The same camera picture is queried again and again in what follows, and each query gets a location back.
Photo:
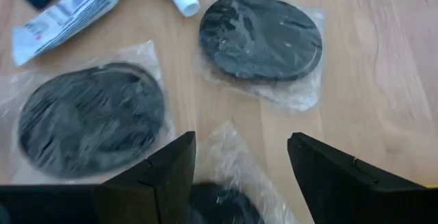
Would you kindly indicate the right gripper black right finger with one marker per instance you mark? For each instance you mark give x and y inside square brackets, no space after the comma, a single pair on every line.
[342,189]

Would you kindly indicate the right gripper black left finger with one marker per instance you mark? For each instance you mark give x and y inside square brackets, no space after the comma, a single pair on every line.
[164,183]

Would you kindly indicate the black oval pad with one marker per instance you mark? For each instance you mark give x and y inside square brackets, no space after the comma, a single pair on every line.
[260,35]
[222,201]

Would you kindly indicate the clear plastic bag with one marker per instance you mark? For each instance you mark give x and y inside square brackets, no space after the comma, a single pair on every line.
[89,118]

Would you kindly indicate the white toothpaste tube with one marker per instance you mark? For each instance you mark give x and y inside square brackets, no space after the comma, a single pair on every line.
[68,15]

